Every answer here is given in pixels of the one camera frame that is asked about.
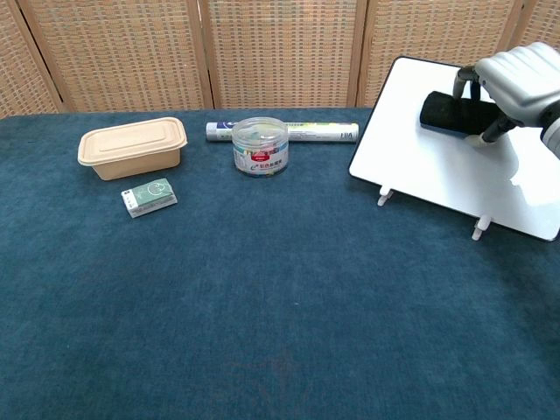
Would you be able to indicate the white magnetic whiteboard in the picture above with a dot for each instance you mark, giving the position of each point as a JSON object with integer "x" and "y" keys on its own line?
{"x": 437, "y": 166}

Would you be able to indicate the blue felt table cloth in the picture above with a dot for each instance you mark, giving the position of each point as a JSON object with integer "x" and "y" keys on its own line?
{"x": 219, "y": 306}

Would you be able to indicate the clear plastic round jar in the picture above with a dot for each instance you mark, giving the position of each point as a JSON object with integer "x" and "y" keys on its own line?
{"x": 261, "y": 149}

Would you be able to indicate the white cling film roll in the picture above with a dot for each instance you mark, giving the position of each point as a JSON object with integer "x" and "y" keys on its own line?
{"x": 324, "y": 131}

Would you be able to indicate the small green white box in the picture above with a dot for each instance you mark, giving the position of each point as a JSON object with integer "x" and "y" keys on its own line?
{"x": 149, "y": 198}

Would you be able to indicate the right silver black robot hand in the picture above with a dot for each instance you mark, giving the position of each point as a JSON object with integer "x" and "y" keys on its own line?
{"x": 520, "y": 83}

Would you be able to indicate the black whiteboard eraser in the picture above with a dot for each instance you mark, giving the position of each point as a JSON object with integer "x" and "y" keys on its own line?
{"x": 455, "y": 114}

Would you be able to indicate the beige lidded lunch box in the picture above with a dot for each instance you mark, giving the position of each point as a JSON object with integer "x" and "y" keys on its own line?
{"x": 131, "y": 146}

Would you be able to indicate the woven rattan folding screen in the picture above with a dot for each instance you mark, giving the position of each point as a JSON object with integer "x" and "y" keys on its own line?
{"x": 175, "y": 52}

